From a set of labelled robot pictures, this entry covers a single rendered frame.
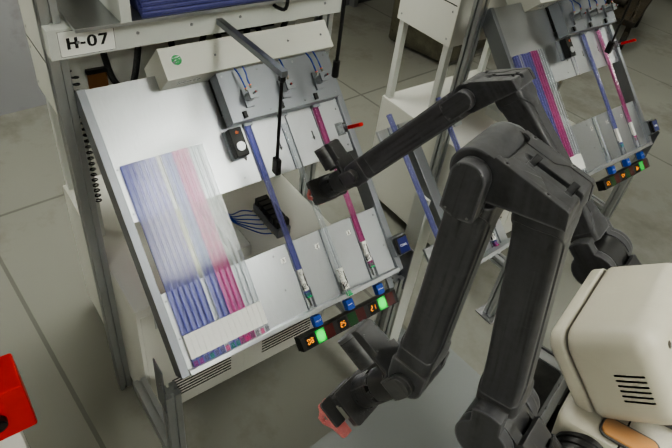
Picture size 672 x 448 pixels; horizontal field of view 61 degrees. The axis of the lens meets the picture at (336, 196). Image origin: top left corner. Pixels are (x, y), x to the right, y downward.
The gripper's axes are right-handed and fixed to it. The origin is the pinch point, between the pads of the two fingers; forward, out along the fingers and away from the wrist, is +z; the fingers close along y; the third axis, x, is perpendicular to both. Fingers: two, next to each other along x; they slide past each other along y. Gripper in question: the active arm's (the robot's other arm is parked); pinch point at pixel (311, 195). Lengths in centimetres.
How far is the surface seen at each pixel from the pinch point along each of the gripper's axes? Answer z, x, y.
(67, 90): 1, -43, 50
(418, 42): 180, -92, -254
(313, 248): 3.2, 13.7, 4.1
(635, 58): 125, -18, -439
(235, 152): -2.9, -17.0, 17.8
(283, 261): 3.5, 13.6, 13.8
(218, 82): -6.2, -34.6, 16.5
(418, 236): 13.3, 24.7, -40.3
